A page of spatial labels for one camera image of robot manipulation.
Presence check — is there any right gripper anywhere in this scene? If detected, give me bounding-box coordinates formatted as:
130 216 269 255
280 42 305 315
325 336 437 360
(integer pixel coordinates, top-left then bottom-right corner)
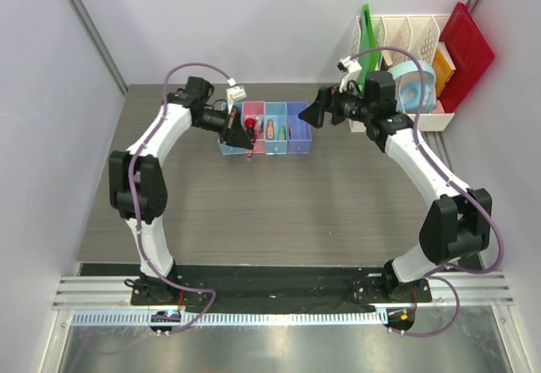
298 78 374 129

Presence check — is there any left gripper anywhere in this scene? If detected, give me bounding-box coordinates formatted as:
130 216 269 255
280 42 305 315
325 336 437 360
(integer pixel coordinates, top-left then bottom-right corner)
194 106 255 150

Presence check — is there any red black stamp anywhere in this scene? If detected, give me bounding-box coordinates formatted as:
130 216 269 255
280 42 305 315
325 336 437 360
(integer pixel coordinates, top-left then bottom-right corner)
244 118 257 137

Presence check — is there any dark red pink pen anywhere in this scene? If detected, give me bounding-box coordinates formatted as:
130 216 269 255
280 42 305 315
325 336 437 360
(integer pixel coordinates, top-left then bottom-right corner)
246 125 257 162

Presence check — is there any light blue drawer box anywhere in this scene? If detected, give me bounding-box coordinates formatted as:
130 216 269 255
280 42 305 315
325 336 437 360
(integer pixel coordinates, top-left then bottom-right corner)
218 102 246 156

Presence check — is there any pink drawer box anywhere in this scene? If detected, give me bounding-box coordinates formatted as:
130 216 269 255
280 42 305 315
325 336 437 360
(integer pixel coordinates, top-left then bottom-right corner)
242 101 265 154

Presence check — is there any sky blue drawer box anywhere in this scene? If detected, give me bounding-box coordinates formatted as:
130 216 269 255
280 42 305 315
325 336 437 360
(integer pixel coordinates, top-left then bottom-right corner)
264 101 288 155

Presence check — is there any purple drawer box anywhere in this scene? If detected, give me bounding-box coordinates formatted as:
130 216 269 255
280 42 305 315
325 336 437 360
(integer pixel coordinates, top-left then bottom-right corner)
287 101 312 155

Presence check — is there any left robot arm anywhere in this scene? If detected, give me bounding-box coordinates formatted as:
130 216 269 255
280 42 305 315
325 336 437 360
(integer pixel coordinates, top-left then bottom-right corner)
108 77 253 304

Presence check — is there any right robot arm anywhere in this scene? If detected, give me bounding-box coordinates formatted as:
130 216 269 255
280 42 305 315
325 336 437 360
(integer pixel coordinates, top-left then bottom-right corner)
298 71 492 301

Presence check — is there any green folder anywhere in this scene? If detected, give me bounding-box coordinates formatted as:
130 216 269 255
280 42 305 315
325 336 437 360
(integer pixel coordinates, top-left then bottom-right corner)
358 3 380 88

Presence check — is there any white file organizer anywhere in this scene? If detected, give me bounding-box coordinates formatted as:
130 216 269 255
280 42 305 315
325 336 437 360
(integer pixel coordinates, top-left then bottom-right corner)
347 14 454 133

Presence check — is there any orange yellow book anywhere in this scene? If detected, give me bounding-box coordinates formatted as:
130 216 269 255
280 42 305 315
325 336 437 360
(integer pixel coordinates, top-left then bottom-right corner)
432 41 456 96

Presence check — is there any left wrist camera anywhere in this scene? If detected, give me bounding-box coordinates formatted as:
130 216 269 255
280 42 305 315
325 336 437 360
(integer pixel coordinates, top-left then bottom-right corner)
226 85 247 113

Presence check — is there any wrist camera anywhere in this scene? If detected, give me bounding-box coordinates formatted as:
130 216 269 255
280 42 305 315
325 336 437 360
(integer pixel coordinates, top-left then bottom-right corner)
337 57 362 92
226 85 247 113

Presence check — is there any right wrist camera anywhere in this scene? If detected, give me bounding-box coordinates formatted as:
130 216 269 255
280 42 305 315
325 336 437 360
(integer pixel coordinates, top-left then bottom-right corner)
337 57 362 92

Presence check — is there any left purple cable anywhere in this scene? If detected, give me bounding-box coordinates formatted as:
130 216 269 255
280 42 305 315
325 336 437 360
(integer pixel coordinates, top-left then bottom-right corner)
128 62 238 335

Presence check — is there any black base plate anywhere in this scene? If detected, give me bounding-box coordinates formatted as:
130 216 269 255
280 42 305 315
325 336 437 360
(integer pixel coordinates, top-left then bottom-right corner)
78 262 436 313

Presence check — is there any slotted cable duct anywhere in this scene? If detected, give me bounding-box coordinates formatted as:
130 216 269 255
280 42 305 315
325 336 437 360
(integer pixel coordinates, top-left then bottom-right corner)
71 309 388 327

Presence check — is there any aluminium rail frame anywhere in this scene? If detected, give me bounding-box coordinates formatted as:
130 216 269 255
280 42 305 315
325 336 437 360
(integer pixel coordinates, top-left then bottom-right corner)
53 272 515 310

